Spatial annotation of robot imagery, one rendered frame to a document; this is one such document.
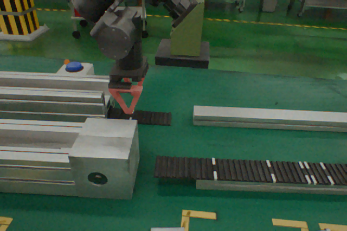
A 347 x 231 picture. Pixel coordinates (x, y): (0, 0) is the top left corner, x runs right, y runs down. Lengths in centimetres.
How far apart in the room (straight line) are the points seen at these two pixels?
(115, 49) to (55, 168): 22
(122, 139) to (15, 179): 19
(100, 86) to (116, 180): 28
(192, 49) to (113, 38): 56
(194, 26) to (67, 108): 54
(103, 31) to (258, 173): 35
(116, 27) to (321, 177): 43
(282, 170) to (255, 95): 33
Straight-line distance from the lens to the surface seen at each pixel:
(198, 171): 47
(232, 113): 64
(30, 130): 53
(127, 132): 46
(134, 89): 55
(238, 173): 48
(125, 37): 46
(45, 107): 64
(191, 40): 99
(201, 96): 75
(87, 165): 43
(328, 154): 65
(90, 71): 77
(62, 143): 52
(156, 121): 63
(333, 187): 56
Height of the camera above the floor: 115
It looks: 35 degrees down
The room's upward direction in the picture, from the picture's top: 3 degrees clockwise
